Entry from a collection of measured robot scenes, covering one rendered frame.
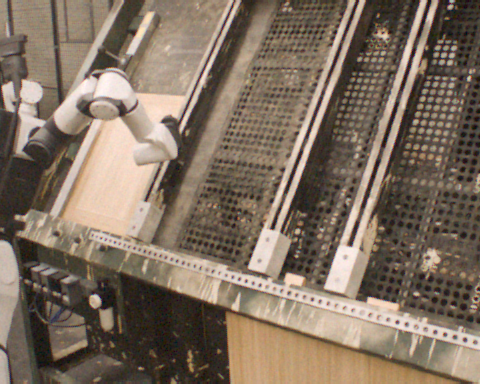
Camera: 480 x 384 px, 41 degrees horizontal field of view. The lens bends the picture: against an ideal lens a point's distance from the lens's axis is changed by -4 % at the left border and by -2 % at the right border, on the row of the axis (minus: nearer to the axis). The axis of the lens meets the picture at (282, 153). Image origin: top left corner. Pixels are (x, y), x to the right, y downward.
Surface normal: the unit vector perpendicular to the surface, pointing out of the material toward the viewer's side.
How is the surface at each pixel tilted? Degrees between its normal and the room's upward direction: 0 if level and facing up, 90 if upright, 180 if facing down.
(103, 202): 52
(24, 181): 100
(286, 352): 90
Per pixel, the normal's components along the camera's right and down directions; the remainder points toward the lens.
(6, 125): 0.80, 0.11
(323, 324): -0.49, -0.44
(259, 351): -0.60, 0.19
